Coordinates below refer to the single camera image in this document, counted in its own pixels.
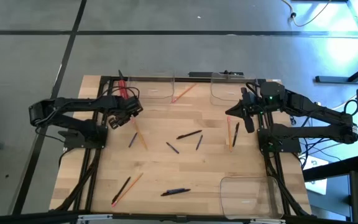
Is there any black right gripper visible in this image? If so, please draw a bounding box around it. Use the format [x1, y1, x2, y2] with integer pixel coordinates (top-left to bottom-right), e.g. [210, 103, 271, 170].
[224, 81, 287, 134]

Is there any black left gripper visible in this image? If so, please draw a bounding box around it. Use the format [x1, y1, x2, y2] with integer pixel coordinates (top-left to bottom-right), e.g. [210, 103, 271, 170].
[104, 95, 144, 129]

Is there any black pen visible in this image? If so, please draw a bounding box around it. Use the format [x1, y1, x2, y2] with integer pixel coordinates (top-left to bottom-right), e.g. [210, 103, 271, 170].
[111, 176, 132, 205]
[176, 129, 203, 140]
[232, 122, 241, 148]
[160, 188, 191, 197]

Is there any orange pencil pink eraser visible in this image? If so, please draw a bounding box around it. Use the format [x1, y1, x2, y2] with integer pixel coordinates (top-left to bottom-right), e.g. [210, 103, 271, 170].
[227, 116, 233, 153]
[111, 172, 144, 208]
[171, 83, 198, 104]
[131, 116, 149, 151]

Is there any clear plastic bin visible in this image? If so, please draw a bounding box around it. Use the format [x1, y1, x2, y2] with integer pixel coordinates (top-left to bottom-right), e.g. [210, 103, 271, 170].
[219, 176, 285, 220]
[209, 72, 257, 106]
[126, 74, 176, 100]

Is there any red stapler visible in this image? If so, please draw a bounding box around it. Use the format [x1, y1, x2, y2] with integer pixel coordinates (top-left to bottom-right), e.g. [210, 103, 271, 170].
[117, 70, 129, 100]

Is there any white paper sheet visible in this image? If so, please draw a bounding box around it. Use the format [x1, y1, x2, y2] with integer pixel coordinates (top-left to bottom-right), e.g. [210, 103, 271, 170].
[305, 155, 328, 195]

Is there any black floor beam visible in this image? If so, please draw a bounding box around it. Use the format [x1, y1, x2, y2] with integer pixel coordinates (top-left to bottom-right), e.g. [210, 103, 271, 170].
[302, 154, 358, 183]

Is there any black overhead rig beam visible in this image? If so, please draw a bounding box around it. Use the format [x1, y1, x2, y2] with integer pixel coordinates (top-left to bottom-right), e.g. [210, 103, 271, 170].
[0, 211, 358, 224]

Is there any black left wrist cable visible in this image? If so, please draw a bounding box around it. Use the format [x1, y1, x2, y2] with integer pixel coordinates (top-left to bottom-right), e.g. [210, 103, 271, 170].
[103, 86, 141, 100]

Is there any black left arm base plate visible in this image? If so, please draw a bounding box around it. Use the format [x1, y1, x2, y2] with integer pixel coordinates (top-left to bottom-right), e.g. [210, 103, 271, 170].
[58, 124, 109, 149]

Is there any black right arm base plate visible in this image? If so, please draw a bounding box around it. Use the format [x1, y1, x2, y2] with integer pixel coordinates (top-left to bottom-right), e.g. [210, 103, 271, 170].
[257, 123, 303, 154]

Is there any black aluminium table frame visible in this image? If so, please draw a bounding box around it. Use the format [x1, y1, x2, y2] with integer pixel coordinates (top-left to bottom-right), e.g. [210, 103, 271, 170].
[53, 75, 312, 218]

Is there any white power cable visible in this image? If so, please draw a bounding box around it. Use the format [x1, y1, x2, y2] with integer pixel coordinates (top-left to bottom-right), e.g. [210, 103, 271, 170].
[280, 0, 334, 28]

